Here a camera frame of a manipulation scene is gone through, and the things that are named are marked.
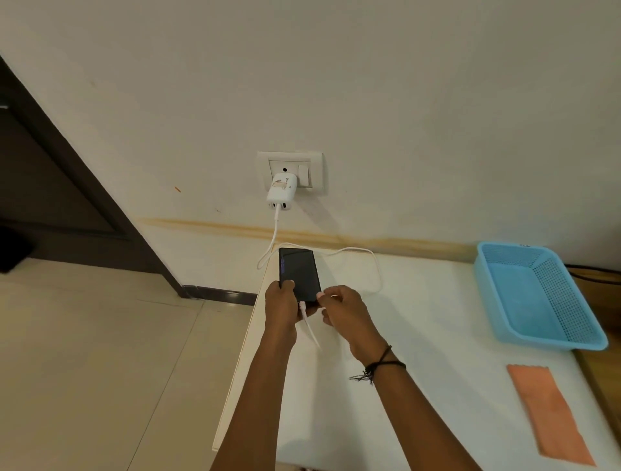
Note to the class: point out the person's right hand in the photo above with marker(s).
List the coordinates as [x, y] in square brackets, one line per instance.
[349, 320]

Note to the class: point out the person's left hand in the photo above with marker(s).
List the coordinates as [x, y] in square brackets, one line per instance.
[279, 310]

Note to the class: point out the black smartphone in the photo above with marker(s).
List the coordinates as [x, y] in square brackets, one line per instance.
[298, 274]

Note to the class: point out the white charger adapter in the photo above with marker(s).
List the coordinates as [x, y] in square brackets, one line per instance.
[281, 191]

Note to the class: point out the blue plastic basket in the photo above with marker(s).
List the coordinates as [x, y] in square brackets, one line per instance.
[529, 301]

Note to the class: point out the orange cleaning cloth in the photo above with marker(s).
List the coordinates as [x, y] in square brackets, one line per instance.
[550, 412]

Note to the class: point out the person's left forearm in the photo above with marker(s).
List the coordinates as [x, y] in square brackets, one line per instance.
[252, 412]

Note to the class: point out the person's right forearm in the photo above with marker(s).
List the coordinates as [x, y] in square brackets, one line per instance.
[422, 422]

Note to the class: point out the dark wooden door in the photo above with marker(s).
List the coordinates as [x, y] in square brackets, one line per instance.
[53, 184]

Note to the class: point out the wooden board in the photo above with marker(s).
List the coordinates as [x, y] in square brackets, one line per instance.
[604, 378]

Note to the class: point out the black box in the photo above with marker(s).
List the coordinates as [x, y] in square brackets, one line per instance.
[14, 250]

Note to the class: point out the white wall socket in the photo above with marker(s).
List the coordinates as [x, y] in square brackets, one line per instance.
[313, 162]

